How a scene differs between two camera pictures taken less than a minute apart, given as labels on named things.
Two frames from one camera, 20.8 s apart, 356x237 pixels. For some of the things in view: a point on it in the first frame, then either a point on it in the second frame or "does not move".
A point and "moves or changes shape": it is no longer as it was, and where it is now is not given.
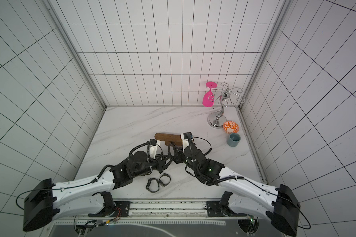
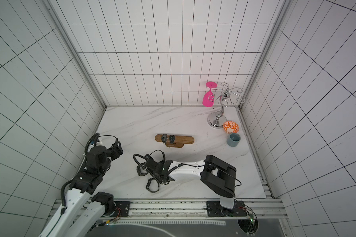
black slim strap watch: [161, 183] moves or changes shape
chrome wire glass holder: [226, 95] does not move
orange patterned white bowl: [230, 127] does not move
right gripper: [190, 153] -> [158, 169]
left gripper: [164, 158] -> [115, 150]
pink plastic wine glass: [208, 97] does not move
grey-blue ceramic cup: [233, 139] does not move
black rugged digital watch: [148, 183] does not move
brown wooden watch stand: [167, 138] does not move
